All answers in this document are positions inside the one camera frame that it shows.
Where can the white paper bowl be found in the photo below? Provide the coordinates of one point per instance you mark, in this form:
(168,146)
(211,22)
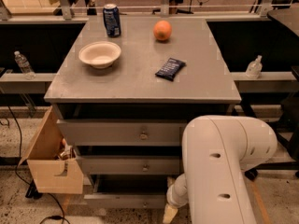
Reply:
(100,55)

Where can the cardboard box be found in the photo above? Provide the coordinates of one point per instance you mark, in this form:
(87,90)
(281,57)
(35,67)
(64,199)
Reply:
(50,174)

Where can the orange fruit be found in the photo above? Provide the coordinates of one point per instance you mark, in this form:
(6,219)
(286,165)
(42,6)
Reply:
(162,30)

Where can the grey bottom drawer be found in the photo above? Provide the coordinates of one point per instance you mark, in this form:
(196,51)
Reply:
(128,191)

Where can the grey middle drawer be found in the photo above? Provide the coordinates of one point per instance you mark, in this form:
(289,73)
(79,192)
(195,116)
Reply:
(129,165)

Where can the grey top drawer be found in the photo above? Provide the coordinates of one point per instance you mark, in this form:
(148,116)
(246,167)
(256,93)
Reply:
(136,133)

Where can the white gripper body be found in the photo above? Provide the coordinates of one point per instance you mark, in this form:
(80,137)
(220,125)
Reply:
(172,197)

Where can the blue soda can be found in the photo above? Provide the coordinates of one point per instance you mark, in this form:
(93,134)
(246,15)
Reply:
(112,20)

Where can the grey drawer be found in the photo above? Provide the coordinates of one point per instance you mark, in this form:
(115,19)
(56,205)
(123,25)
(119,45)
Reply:
(136,133)
(129,165)
(128,191)

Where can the clear sanitizer pump bottle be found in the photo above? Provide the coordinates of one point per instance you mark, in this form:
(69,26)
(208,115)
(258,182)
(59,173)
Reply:
(254,69)

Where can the grey drawer cabinet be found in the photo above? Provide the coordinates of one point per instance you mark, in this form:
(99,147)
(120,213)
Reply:
(129,89)

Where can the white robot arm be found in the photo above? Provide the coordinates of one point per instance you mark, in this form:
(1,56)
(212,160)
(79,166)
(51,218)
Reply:
(216,151)

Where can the items inside cardboard box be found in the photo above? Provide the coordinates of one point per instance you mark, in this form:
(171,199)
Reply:
(65,151)

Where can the dark blue snack bag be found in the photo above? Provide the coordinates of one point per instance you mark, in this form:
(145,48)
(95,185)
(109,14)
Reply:
(169,70)

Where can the black office chair base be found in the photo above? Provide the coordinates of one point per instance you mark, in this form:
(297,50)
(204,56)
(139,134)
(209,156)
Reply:
(285,131)

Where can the clear water bottle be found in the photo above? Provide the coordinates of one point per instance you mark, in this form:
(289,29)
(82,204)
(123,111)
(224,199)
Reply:
(24,65)

